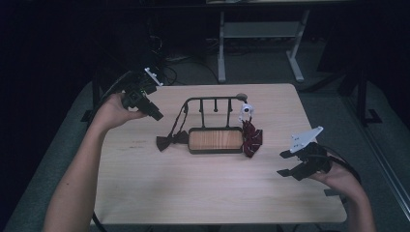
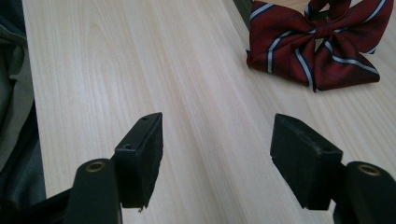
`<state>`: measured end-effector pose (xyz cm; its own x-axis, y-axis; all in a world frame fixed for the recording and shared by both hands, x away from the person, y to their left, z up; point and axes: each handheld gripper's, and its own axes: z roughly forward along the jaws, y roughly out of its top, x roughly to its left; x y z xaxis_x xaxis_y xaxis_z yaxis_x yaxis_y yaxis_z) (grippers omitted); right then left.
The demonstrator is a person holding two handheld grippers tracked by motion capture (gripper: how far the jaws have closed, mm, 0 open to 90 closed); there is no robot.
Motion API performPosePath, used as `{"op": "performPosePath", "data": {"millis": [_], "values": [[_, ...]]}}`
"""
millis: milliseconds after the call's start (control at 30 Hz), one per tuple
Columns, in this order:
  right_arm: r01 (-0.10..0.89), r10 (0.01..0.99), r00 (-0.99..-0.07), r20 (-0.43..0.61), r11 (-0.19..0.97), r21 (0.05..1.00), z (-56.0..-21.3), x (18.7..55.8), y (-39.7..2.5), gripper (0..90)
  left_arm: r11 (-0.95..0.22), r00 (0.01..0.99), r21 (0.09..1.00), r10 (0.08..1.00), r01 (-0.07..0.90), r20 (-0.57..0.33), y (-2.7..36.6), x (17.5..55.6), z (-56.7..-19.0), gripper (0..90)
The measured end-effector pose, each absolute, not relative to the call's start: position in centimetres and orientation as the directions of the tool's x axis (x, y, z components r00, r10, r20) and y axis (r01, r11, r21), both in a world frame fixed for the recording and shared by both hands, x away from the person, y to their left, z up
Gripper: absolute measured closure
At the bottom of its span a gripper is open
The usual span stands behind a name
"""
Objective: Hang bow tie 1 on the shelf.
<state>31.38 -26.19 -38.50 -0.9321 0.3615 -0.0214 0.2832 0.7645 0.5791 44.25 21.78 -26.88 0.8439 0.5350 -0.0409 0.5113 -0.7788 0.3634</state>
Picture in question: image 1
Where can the dark tape piece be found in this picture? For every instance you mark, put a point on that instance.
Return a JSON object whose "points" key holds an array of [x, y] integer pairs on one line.
{"points": [[330, 192]]}

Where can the black hook rack wooden tray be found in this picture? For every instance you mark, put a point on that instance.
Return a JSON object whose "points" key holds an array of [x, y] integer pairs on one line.
{"points": [[216, 140]]}

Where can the red striped bow tie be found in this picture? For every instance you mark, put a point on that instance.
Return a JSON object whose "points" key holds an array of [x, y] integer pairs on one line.
{"points": [[253, 138]]}

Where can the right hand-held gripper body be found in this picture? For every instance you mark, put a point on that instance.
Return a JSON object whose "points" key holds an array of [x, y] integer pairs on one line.
{"points": [[314, 161]]}

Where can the grey round pad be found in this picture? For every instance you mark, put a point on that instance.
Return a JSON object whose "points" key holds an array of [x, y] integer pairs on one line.
{"points": [[241, 96]]}

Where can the white metal desk frame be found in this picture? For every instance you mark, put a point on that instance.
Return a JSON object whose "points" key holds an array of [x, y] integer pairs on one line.
{"points": [[257, 29]]}

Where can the dark bow tie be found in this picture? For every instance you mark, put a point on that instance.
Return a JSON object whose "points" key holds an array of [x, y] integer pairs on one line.
{"points": [[165, 142]]}

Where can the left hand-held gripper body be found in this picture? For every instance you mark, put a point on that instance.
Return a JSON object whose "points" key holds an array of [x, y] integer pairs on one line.
{"points": [[137, 92]]}

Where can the person's right hand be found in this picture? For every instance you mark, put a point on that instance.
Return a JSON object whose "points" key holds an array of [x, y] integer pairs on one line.
{"points": [[341, 180]]}

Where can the black metal stand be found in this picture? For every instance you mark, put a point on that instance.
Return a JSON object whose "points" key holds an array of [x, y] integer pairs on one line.
{"points": [[95, 93], [362, 100]]}

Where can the person's left hand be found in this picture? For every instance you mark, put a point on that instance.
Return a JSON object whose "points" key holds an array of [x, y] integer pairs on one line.
{"points": [[111, 112]]}

